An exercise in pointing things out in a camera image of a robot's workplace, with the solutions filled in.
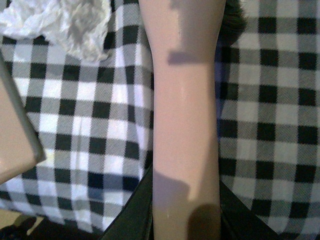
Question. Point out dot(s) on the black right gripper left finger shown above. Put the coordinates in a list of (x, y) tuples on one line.
[(135, 221)]

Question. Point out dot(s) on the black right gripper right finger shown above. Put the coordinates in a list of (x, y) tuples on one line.
[(238, 222)]

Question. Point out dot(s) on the beige plastic dustpan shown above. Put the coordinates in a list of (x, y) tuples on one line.
[(20, 148)]

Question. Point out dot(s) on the crumpled white paper trash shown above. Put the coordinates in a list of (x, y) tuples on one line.
[(79, 27)]

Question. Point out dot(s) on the black white checkered bedsheet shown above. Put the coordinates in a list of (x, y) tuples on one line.
[(95, 121)]

